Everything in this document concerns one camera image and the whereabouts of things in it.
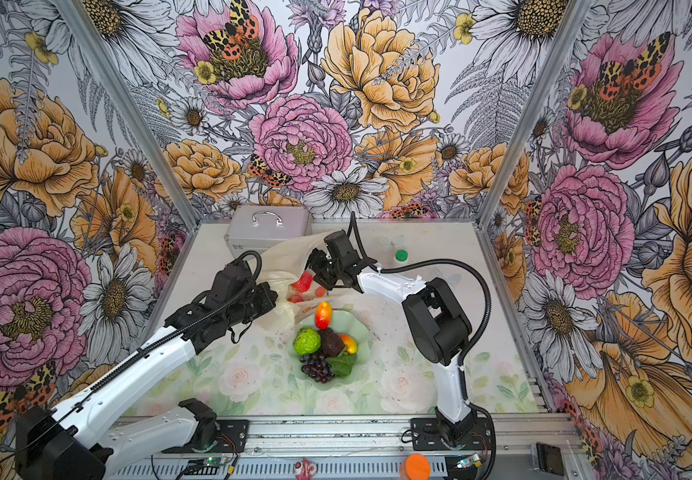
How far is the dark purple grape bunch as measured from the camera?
0.79 meters

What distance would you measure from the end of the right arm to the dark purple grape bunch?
0.65 feet

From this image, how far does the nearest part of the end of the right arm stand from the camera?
2.34ft
